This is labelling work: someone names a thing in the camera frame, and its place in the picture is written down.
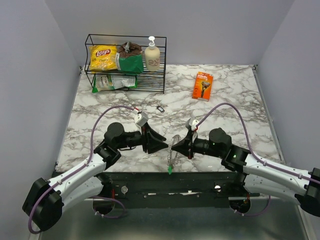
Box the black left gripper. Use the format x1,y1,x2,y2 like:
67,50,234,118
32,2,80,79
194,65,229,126
116,122,169,154

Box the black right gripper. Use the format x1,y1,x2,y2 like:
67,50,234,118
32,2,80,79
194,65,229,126
171,130,224,160

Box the silver disc keyring holder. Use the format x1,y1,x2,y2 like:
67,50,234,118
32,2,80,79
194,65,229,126
167,134,181,170

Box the green key tag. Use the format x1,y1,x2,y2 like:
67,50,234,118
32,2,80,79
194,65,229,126
167,166,173,175

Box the black key tag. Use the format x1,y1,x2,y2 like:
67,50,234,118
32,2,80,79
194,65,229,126
156,105,165,113

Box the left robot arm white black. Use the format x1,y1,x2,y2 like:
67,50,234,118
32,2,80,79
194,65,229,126
22,122,168,234

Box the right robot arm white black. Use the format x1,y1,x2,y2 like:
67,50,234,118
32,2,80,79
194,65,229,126
171,128,320,217

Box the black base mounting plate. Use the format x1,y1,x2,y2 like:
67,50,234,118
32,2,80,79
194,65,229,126
51,169,261,210

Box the orange razor box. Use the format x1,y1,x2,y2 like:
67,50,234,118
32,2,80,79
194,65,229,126
192,71,214,102

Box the green white snack bag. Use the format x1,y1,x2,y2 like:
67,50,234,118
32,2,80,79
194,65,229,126
92,75,138,93

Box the green brown snack bag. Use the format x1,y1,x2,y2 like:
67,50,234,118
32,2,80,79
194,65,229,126
115,41,144,75

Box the cream soap pump bottle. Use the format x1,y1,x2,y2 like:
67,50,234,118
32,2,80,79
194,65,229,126
144,36,160,72

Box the yellow Lays chips bag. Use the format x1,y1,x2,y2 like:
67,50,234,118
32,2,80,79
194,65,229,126
89,45,117,72

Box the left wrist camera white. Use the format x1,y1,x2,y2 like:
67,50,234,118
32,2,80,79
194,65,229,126
134,111,149,128

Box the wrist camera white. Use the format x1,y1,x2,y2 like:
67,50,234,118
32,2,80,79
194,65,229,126
134,111,149,128
185,117,199,135

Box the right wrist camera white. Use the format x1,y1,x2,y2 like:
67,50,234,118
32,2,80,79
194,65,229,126
185,117,199,135

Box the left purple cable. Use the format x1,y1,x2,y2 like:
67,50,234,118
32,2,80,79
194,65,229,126
27,105,137,235

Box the black wire shelf rack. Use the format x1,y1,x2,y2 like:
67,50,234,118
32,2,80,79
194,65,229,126
83,34,167,93

